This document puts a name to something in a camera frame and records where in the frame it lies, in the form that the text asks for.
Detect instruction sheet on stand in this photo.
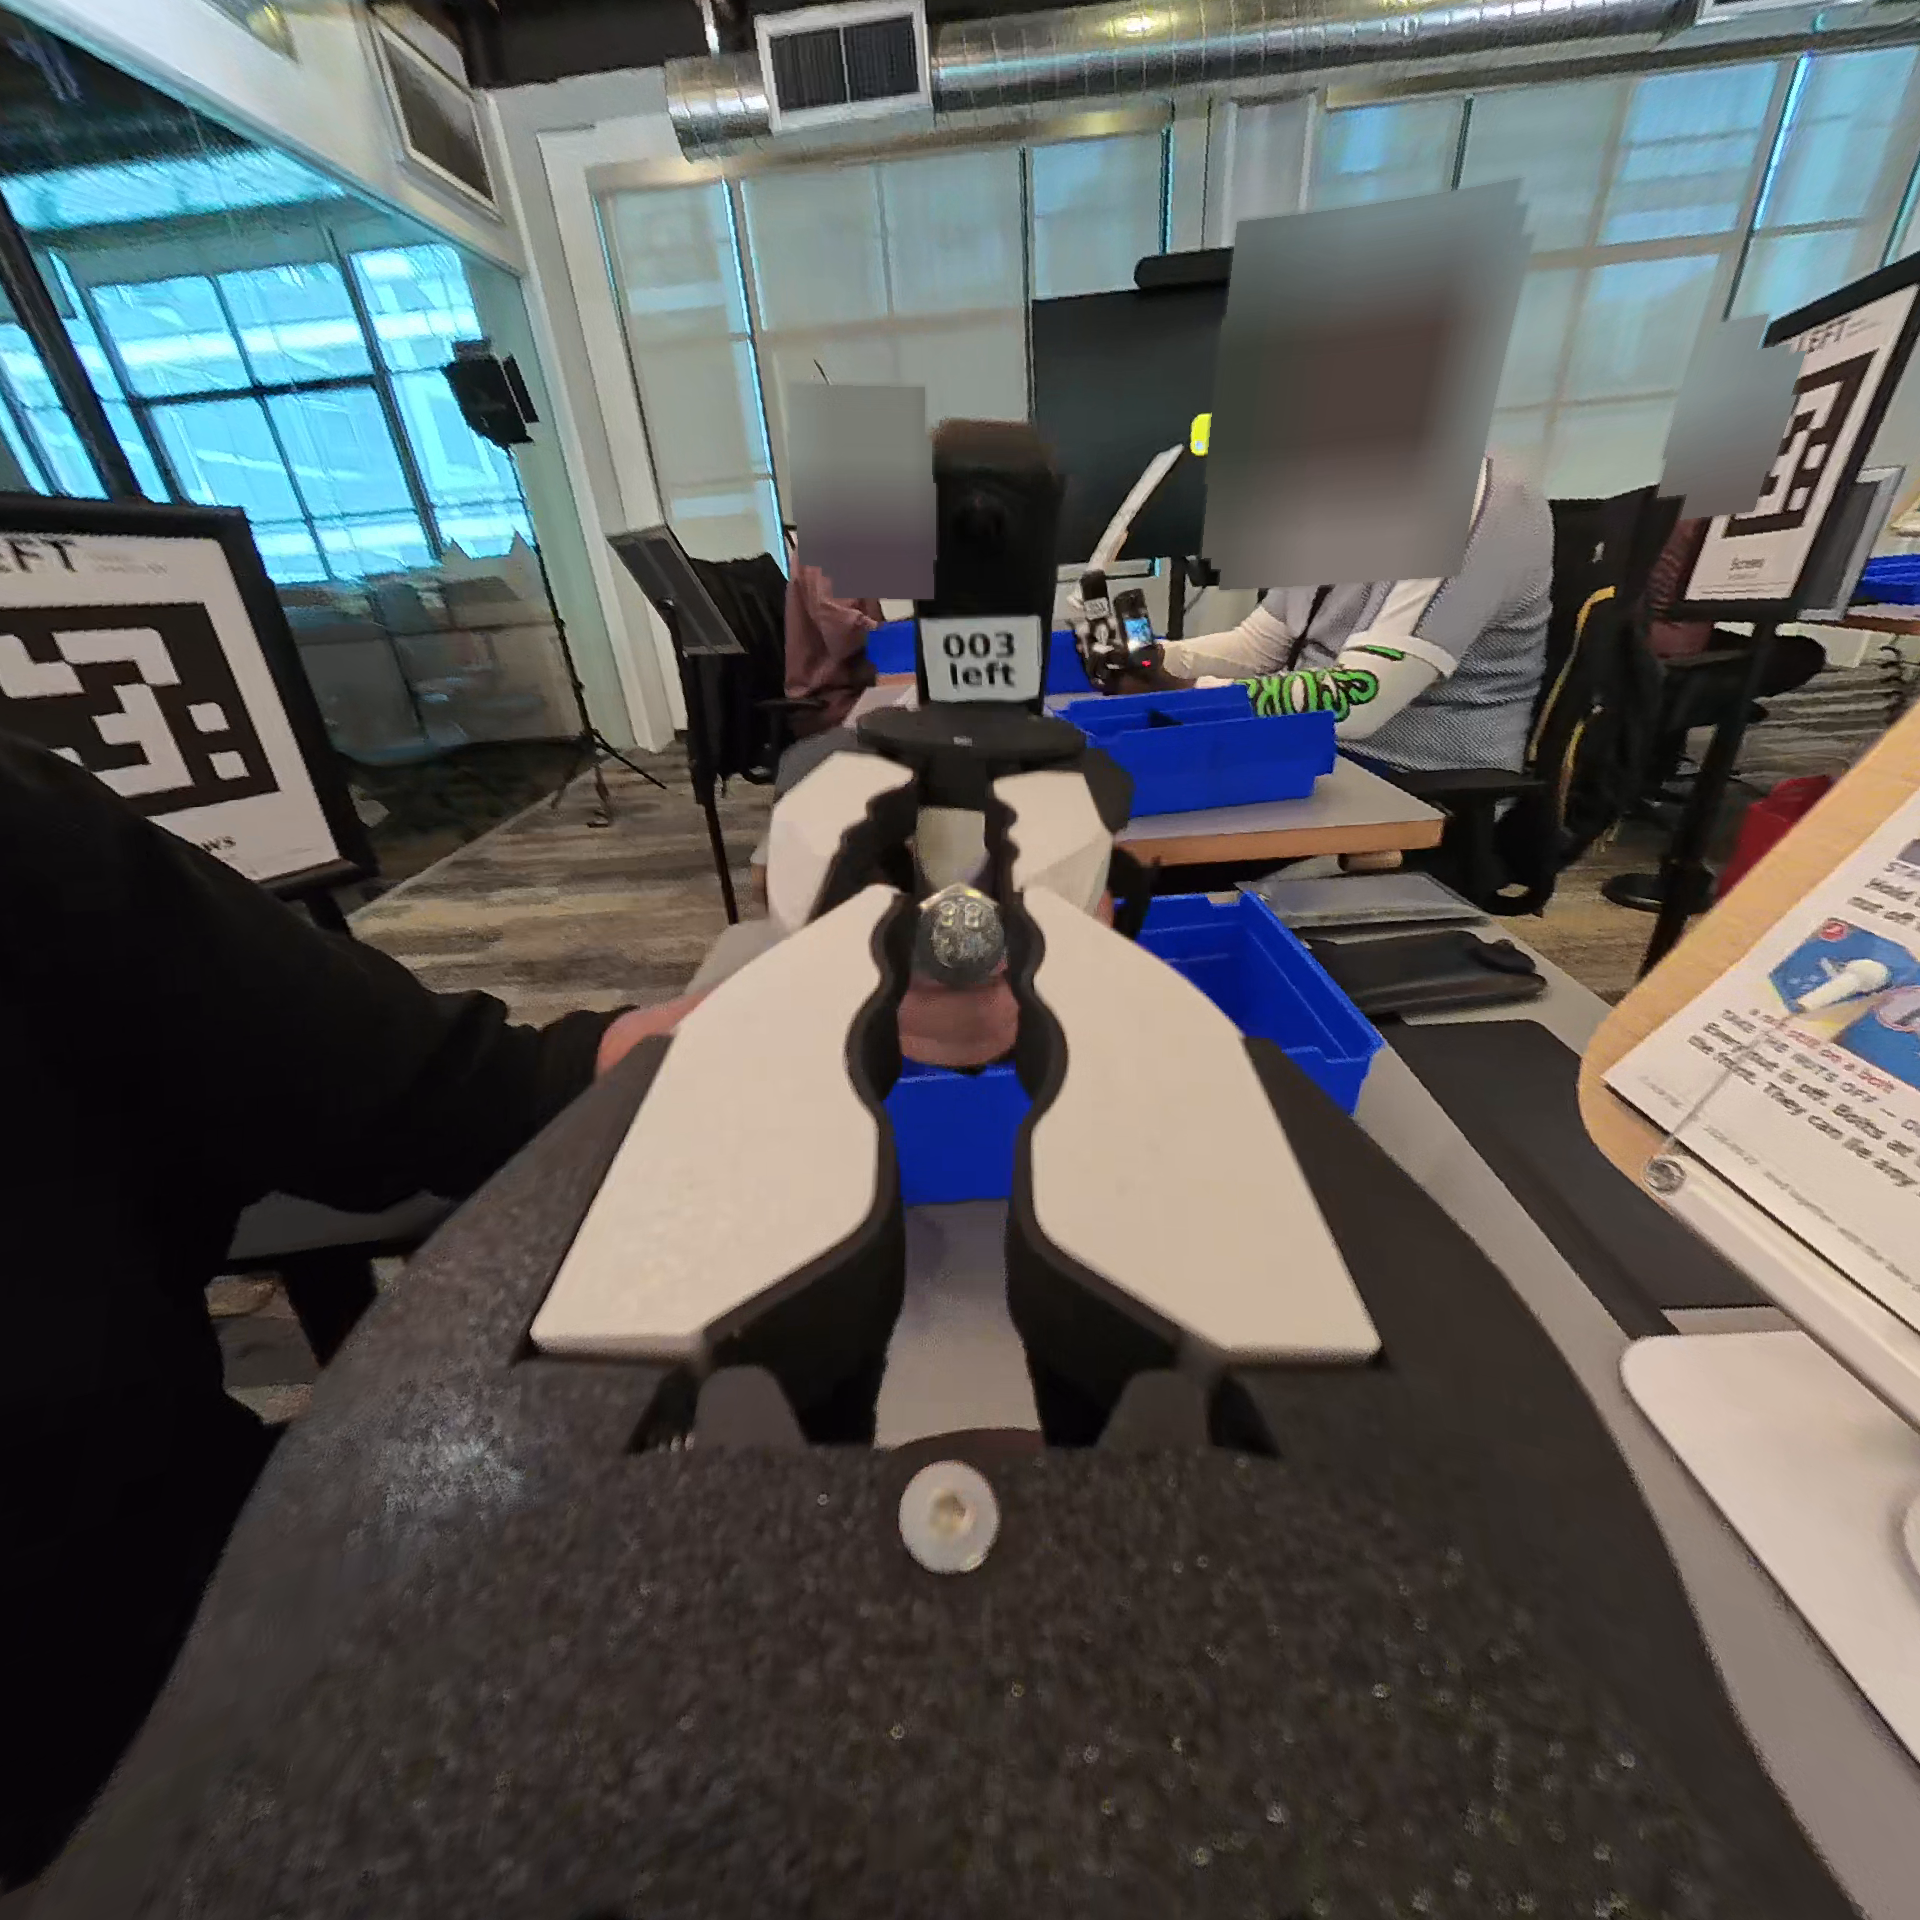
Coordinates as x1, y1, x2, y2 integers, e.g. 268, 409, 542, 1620
1577, 731, 1920, 1254

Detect instruction sheet on board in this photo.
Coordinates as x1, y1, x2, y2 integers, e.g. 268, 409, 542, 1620
1602, 791, 1920, 1329

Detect person's left hand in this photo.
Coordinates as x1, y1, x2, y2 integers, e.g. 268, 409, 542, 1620
895, 981, 1026, 1074

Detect dark grey flat panel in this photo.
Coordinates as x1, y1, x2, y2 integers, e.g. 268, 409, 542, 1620
1379, 1015, 1775, 1340

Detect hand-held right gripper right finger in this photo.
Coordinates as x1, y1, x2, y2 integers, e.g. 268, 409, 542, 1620
1001, 884, 1381, 1451

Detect white rectangular board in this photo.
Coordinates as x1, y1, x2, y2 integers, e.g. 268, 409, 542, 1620
1620, 1325, 1920, 1704

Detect grey flat device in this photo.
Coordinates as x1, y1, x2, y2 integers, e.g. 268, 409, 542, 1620
1242, 869, 1490, 936

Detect white wall vent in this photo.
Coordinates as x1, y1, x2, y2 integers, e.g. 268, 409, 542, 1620
749, 0, 936, 119

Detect wood-edged table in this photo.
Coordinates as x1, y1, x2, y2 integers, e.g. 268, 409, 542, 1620
1115, 749, 1452, 876

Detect black jacket yellow stripes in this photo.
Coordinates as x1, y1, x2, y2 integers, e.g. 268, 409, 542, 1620
1522, 494, 1670, 919

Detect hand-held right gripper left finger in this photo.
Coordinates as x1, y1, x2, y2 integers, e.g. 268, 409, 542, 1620
527, 881, 912, 1451

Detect person's black sweater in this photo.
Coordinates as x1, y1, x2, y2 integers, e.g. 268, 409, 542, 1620
0, 734, 631, 1877

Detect dark wall screen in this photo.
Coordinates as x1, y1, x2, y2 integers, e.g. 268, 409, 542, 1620
1026, 245, 1236, 567

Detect red bag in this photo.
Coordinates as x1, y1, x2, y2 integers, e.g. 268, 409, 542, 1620
1715, 772, 1841, 905

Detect black tilted monitor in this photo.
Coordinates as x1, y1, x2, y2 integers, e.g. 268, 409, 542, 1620
606, 523, 747, 665

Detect steel hex bolt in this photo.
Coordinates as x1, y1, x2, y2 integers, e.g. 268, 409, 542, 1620
906, 884, 1009, 991

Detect black studio light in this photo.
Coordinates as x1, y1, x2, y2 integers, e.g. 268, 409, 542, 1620
442, 344, 542, 449

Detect black flat case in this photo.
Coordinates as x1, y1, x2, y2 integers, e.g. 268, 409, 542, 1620
1294, 925, 1549, 1026

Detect silver spiral air duct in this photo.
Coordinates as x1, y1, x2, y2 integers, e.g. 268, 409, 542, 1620
663, 0, 1704, 159

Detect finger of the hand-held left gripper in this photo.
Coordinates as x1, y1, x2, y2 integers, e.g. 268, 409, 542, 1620
768, 749, 918, 936
990, 767, 1127, 909

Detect framed code sign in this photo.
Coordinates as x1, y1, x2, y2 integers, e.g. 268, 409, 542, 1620
0, 492, 380, 905
1661, 251, 1920, 619

